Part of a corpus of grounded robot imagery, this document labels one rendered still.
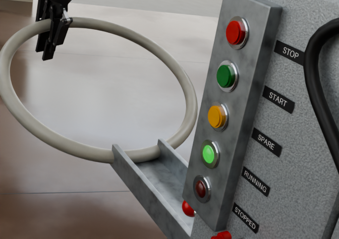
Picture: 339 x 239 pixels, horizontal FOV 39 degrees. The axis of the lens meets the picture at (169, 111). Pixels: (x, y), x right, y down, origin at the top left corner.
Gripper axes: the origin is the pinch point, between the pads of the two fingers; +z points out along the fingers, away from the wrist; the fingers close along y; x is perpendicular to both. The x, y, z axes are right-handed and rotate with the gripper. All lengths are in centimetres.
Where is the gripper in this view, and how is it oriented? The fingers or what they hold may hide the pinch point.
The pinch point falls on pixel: (46, 45)
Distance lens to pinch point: 134.7
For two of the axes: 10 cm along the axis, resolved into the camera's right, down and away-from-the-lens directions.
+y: 6.1, 7.0, -3.8
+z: -3.4, 6.7, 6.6
